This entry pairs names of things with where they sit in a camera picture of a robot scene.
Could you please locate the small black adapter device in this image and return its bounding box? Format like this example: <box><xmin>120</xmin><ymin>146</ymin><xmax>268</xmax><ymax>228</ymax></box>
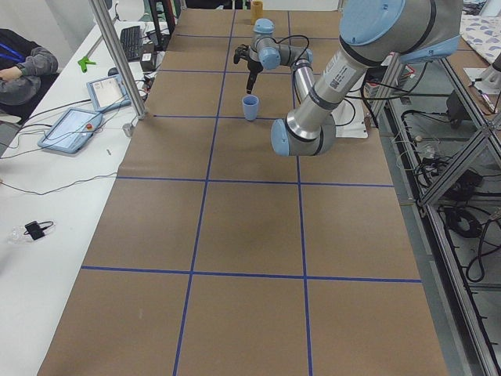
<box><xmin>24</xmin><ymin>221</ymin><xmax>54</xmax><ymax>240</ymax></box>

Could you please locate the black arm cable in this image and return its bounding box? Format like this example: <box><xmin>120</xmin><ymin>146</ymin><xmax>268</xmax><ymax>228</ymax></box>
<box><xmin>272</xmin><ymin>34</ymin><xmax>314</xmax><ymax>107</ymax></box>

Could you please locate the blue teach pendant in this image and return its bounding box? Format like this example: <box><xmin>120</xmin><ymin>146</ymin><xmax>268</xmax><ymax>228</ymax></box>
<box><xmin>38</xmin><ymin>108</ymin><xmax>103</xmax><ymax>154</ymax></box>
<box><xmin>86</xmin><ymin>74</ymin><xmax>131</xmax><ymax>113</ymax></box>

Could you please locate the aluminium frame post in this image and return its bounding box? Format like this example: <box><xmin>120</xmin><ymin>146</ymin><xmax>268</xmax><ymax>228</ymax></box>
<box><xmin>88</xmin><ymin>0</ymin><xmax>146</xmax><ymax>120</ymax></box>

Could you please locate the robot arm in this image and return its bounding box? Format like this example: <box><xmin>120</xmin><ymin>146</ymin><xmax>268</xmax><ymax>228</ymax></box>
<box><xmin>234</xmin><ymin>1</ymin><xmax>463</xmax><ymax>156</ymax></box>

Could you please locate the black keyboard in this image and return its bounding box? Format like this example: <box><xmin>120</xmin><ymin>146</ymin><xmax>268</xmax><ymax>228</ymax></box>
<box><xmin>120</xmin><ymin>26</ymin><xmax>142</xmax><ymax>61</ymax></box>

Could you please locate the blue plastic cup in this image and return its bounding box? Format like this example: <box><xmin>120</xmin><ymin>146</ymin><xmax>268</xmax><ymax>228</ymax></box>
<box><xmin>242</xmin><ymin>94</ymin><xmax>260</xmax><ymax>121</ymax></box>

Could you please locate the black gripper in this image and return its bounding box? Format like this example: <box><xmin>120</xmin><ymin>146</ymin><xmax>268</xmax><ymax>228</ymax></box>
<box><xmin>246</xmin><ymin>56</ymin><xmax>261</xmax><ymax>94</ymax></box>

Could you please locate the black box on desk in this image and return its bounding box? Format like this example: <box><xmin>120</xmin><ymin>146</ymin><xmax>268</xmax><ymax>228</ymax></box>
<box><xmin>140</xmin><ymin>51</ymin><xmax>164</xmax><ymax>72</ymax></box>

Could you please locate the far blue teach pendant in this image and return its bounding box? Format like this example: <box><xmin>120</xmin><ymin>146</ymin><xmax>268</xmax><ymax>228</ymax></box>
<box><xmin>86</xmin><ymin>74</ymin><xmax>131</xmax><ymax>113</ymax></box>

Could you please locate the white camera mast pedestal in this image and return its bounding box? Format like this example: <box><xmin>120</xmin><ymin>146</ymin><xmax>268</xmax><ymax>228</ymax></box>
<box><xmin>332</xmin><ymin>99</ymin><xmax>368</xmax><ymax>139</ymax></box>

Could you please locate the near blue teach pendant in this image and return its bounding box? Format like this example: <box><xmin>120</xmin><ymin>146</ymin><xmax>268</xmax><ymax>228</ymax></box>
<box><xmin>38</xmin><ymin>108</ymin><xmax>103</xmax><ymax>154</ymax></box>

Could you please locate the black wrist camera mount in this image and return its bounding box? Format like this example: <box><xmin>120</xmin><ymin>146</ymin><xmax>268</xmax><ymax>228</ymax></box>
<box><xmin>233</xmin><ymin>44</ymin><xmax>250</xmax><ymax>64</ymax></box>

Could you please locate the seated person dark jacket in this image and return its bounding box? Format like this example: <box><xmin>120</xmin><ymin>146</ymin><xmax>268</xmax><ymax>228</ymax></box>
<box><xmin>1</xmin><ymin>28</ymin><xmax>59</xmax><ymax>123</ymax></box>

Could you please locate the green plastic clamp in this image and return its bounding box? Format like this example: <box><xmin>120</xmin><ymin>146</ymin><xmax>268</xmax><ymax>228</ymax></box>
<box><xmin>77</xmin><ymin>56</ymin><xmax>96</xmax><ymax>73</ymax></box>

